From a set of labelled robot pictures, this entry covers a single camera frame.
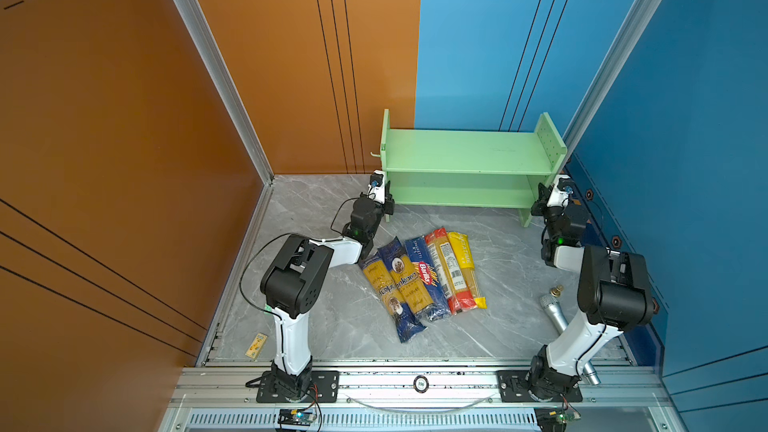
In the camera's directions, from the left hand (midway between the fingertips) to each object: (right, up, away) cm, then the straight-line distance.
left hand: (388, 179), depth 92 cm
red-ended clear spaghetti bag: (+18, -28, -2) cm, 33 cm away
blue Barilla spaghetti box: (+11, -25, +1) cm, 28 cm away
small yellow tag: (-35, -46, -13) cm, 59 cm away
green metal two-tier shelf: (+26, +3, -7) cm, 27 cm away
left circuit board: (-22, -59, -21) cm, 66 cm away
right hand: (+47, -1, -1) cm, 47 cm away
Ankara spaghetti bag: (+5, -39, -11) cm, 41 cm away
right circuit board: (+40, -59, -22) cm, 74 cm away
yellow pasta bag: (+23, -21, +5) cm, 32 cm away
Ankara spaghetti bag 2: (+2, -25, 0) cm, 25 cm away
